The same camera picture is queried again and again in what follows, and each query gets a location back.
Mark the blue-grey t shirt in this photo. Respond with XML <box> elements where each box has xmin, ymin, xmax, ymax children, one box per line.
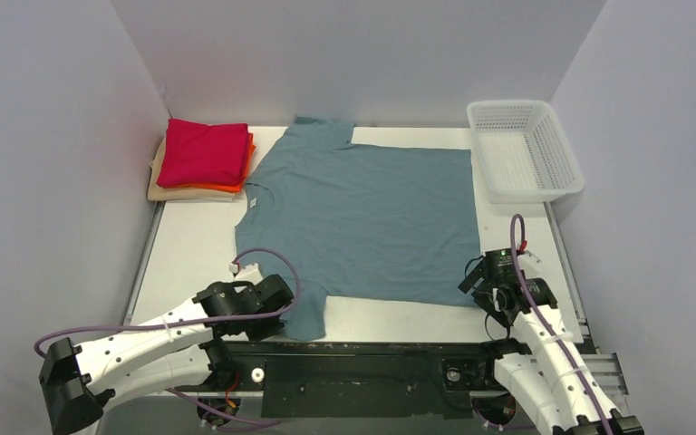
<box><xmin>235</xmin><ymin>117</ymin><xmax>480</xmax><ymax>341</ymax></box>

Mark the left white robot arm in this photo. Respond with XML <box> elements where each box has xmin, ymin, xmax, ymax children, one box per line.
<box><xmin>39</xmin><ymin>275</ymin><xmax>296</xmax><ymax>434</ymax></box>

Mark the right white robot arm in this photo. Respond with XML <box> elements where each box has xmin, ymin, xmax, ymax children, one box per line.
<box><xmin>459</xmin><ymin>249</ymin><xmax>644</xmax><ymax>434</ymax></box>

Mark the folded orange t shirt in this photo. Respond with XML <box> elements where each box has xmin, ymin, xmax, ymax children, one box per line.
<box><xmin>188</xmin><ymin>133</ymin><xmax>256</xmax><ymax>194</ymax></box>

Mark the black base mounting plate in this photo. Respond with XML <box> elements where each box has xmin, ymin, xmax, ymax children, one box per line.
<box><xmin>182</xmin><ymin>339</ymin><xmax>529</xmax><ymax>420</ymax></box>

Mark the folded beige t shirt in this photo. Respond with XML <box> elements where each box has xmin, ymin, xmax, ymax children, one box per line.
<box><xmin>147</xmin><ymin>139</ymin><xmax>237</xmax><ymax>202</ymax></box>

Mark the white plastic basket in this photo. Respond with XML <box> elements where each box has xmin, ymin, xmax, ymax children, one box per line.
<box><xmin>466</xmin><ymin>100</ymin><xmax>585</xmax><ymax>204</ymax></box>

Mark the folded magenta t shirt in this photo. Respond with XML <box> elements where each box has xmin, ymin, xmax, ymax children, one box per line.
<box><xmin>157</xmin><ymin>118</ymin><xmax>250</xmax><ymax>189</ymax></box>

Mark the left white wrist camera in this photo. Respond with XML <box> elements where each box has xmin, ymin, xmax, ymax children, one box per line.
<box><xmin>228</xmin><ymin>263</ymin><xmax>265</xmax><ymax>285</ymax></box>

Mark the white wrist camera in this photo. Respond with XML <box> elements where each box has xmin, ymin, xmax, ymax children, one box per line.
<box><xmin>517</xmin><ymin>250</ymin><xmax>543</xmax><ymax>274</ymax></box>
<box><xmin>228</xmin><ymin>263</ymin><xmax>265</xmax><ymax>285</ymax></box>

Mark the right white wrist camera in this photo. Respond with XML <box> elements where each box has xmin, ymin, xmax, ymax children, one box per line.
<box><xmin>517</xmin><ymin>250</ymin><xmax>543</xmax><ymax>274</ymax></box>

